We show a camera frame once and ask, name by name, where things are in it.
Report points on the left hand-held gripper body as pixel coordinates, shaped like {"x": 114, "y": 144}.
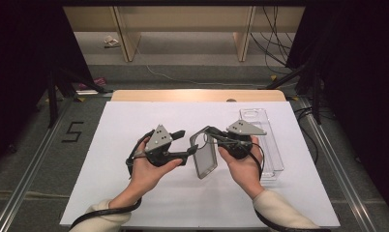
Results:
{"x": 158, "y": 140}

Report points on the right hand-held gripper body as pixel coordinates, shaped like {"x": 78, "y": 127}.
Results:
{"x": 239, "y": 141}

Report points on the grey phone case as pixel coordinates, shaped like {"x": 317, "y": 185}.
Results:
{"x": 206, "y": 161}

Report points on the clear plastic tray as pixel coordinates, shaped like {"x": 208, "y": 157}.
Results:
{"x": 273, "y": 154}

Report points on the person's right hand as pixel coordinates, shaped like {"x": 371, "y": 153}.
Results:
{"x": 244, "y": 170}

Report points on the person's left hand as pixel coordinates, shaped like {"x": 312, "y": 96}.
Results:
{"x": 147, "y": 175}

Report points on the white table sheet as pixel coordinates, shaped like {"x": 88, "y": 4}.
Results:
{"x": 199, "y": 206}

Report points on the yellow tape piece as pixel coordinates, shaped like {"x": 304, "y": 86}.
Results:
{"x": 273, "y": 77}
{"x": 80, "y": 99}

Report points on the pink cloth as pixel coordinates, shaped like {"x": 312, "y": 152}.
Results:
{"x": 95, "y": 83}

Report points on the black metal stand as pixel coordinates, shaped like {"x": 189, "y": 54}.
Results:
{"x": 316, "y": 96}
{"x": 53, "y": 103}

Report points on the crumpled white paper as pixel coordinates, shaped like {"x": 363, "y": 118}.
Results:
{"x": 111, "y": 41}

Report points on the beige wooden furniture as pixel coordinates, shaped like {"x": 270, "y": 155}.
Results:
{"x": 183, "y": 19}

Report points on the dark curtain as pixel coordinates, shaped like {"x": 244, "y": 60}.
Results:
{"x": 21, "y": 64}
{"x": 360, "y": 80}

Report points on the aluminium floor rail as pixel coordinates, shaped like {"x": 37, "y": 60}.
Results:
{"x": 24, "y": 183}
{"x": 344, "y": 180}

